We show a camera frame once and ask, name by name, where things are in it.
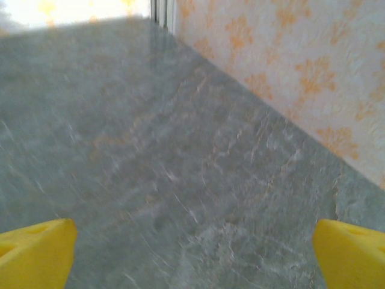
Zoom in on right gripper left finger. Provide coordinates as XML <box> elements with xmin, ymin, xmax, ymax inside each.
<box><xmin>0</xmin><ymin>218</ymin><xmax>78</xmax><ymax>289</ymax></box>

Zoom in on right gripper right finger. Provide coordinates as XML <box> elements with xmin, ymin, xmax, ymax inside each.
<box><xmin>312</xmin><ymin>219</ymin><xmax>385</xmax><ymax>289</ymax></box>

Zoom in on aluminium corner post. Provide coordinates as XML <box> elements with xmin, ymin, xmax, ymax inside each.
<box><xmin>149</xmin><ymin>0</ymin><xmax>178</xmax><ymax>34</ymax></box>

